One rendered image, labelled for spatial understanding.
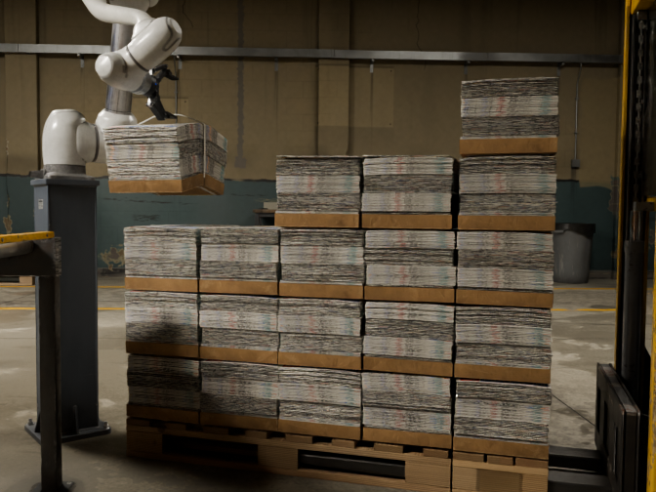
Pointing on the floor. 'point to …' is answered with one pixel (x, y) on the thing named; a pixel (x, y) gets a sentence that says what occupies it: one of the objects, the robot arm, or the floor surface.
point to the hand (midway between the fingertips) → (173, 97)
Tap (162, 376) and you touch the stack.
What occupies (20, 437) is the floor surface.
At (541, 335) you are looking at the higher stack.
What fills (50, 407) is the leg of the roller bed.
